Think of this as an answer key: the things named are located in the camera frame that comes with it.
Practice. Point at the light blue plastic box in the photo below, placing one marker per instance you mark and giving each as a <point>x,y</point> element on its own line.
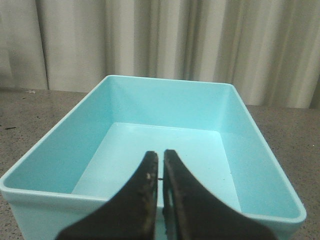
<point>92,151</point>

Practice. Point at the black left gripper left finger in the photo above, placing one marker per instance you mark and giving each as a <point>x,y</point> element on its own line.
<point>129,215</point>

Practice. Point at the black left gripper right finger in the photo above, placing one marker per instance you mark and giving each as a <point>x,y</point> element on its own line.
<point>191,212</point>

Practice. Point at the grey pleated curtain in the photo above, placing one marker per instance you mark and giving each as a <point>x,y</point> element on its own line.
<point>268,49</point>

